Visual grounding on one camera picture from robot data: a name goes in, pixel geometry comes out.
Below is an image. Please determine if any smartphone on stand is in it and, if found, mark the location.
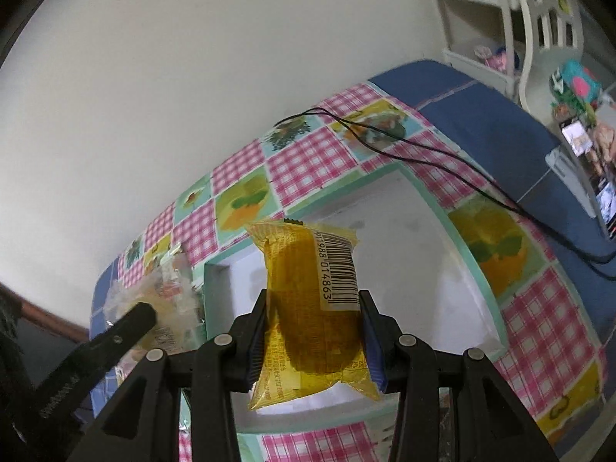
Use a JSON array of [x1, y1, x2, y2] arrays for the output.
[[546, 118, 615, 240]]

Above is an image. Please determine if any clear round pastry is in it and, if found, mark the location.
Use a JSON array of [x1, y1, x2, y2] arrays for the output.
[[103, 246, 206, 356]]

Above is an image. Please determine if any patchwork plastic tablecloth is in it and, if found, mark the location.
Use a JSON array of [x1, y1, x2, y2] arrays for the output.
[[91, 80, 615, 454]]

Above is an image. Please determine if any yellow cake snack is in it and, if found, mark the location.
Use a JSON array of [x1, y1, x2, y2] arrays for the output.
[[246, 220, 380, 410]]

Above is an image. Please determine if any black cable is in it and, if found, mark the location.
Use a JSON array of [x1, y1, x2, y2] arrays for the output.
[[272, 106, 616, 281]]

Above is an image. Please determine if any blue plaid cloth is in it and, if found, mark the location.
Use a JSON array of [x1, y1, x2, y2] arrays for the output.
[[371, 60, 615, 341]]

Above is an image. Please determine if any white shelf unit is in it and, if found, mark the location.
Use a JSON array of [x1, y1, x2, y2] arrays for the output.
[[431, 0, 585, 125]]

